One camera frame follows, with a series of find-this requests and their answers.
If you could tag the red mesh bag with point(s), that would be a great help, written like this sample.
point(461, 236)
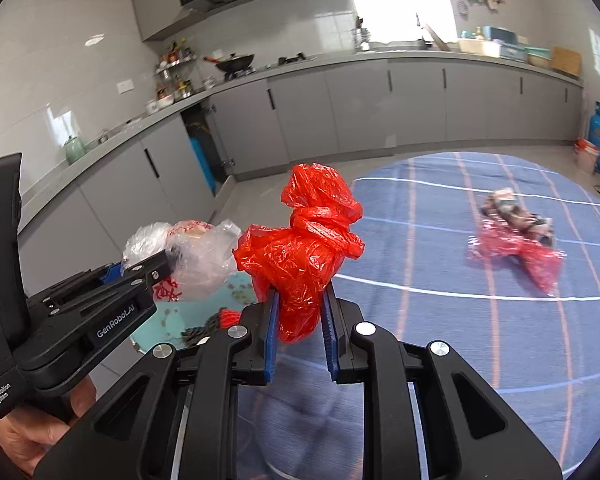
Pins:
point(226, 317)

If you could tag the white basin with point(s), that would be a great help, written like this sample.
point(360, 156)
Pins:
point(477, 49)

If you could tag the person's left hand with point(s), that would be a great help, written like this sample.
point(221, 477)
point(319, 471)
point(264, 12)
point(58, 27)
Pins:
point(25, 440)

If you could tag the leaning cutting board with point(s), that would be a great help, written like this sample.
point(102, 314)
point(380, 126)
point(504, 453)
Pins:
point(437, 39)

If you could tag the stacked teal basins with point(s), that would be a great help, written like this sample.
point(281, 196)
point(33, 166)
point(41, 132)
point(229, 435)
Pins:
point(539, 56)

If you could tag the bright window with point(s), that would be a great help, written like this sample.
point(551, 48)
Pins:
point(405, 0)

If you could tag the green glazed jar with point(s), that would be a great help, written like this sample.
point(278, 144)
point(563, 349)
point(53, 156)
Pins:
point(75, 150)

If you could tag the black bumpy cluster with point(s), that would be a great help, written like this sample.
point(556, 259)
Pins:
point(196, 335)

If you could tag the white wall socket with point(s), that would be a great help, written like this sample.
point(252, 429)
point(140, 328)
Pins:
point(125, 85)

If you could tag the blue canister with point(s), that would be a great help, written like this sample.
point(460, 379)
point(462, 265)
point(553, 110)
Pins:
point(202, 162)

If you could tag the dark crumpled wrapper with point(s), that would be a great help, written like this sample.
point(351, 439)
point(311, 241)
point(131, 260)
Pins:
point(515, 212)

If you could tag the metal pot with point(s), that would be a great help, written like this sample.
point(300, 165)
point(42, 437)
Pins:
point(362, 37)

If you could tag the grey kitchen cabinet run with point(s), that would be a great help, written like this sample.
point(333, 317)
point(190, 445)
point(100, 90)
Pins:
point(360, 110)

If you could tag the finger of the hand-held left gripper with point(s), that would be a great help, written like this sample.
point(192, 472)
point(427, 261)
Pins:
point(111, 272)
point(140, 280)

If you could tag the red plastic bag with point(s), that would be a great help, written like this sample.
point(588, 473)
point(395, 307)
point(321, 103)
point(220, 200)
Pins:
point(295, 260)

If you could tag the white ceramic jar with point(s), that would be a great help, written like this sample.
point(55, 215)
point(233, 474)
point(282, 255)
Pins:
point(152, 106)

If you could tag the cardboard box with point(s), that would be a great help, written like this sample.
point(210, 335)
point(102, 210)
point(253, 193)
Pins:
point(566, 61)

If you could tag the pink plastic bag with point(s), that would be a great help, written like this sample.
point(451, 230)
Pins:
point(535, 260)

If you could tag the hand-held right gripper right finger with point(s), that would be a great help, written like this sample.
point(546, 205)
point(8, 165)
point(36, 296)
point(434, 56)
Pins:
point(330, 335)

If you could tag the black gas stove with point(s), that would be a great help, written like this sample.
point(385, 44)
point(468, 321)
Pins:
point(290, 60)

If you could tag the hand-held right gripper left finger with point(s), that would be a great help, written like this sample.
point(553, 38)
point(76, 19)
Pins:
point(272, 335)

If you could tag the black wok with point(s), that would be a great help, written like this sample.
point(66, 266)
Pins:
point(235, 63)

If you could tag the teal enamel basin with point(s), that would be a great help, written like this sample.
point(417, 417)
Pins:
point(167, 322)

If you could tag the metal spice rack with bottles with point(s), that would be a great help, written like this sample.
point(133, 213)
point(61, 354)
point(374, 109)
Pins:
point(172, 75)

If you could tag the pink bucket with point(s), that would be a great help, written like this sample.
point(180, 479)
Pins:
point(586, 157)

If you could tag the sink faucet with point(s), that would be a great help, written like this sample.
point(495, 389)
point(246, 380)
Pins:
point(419, 30)

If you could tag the clear plastic bag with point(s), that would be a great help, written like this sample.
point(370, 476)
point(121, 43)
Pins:
point(205, 265)

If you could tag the blue plastic box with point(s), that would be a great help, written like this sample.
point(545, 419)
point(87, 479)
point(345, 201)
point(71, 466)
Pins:
point(500, 35)

